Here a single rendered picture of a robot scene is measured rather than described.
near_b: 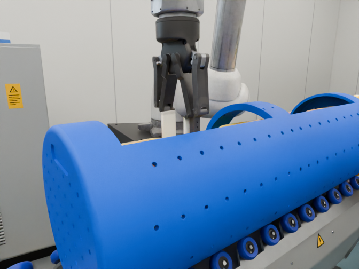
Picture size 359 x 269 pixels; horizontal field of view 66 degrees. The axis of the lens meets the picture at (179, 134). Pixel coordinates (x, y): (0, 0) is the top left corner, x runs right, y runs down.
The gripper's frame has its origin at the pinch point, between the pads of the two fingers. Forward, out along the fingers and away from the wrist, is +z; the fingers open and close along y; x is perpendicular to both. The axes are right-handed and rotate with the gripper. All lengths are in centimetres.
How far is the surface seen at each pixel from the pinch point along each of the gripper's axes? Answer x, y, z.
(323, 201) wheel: 39.4, 10.1, 22.8
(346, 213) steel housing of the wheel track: 52, 11, 30
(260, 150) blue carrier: 9.3, 11.4, 2.3
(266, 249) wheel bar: 15.3, 10.1, 26.1
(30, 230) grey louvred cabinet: -13, -150, 93
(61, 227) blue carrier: -21.7, -2.9, 12.3
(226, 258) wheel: 2.9, 9.9, 22.2
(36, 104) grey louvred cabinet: 2, -148, 10
